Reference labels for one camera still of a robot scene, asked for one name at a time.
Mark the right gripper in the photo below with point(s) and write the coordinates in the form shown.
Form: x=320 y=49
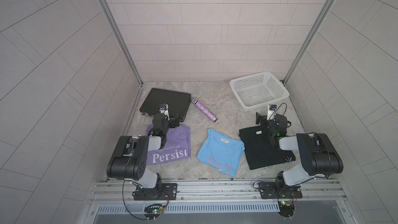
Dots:
x=263 y=120

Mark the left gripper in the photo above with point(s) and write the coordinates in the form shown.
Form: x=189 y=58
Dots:
x=172 y=122

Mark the purple t-shirt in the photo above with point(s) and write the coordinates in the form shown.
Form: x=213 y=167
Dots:
x=177 y=147

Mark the white plastic basket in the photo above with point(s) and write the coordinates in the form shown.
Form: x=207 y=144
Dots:
x=258 y=90

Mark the black t-shirt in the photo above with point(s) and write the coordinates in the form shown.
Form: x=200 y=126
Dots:
x=258 y=150

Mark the light blue t-shirt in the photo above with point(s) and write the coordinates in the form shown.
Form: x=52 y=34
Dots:
x=221 y=152

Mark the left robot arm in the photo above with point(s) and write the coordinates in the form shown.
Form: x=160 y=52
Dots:
x=129 y=159

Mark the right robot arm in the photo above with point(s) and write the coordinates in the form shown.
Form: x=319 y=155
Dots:
x=318 y=158

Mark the black closed laptop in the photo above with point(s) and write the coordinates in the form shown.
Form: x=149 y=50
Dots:
x=177 y=102

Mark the purple glitter tube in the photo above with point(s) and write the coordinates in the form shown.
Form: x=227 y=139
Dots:
x=204 y=110

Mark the left circuit board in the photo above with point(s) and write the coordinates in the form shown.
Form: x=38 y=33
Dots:
x=154 y=211

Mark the circuit board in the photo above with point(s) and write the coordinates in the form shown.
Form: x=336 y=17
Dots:
x=154 y=211
x=286 y=209

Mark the right circuit board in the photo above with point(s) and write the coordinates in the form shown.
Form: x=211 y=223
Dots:
x=286 y=209

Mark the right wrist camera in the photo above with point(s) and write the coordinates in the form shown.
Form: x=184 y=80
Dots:
x=272 y=108

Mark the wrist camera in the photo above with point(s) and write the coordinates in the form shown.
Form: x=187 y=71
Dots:
x=272 y=108
x=164 y=109

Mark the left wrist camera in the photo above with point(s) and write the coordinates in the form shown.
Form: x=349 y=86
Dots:
x=164 y=109

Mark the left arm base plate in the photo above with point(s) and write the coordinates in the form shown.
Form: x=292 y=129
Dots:
x=166 y=191

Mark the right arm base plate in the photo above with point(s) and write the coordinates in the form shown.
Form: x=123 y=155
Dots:
x=270 y=190

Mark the aluminium rail frame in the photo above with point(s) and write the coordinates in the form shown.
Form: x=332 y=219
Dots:
x=197 y=196

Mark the right corner metal post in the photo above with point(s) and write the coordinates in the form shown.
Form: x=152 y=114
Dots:
x=326 y=8

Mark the corner metal post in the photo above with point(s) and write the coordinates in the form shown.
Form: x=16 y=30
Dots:
x=117 y=34
x=326 y=8

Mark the left corner metal post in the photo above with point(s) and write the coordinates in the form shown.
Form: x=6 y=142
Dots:
x=117 y=34

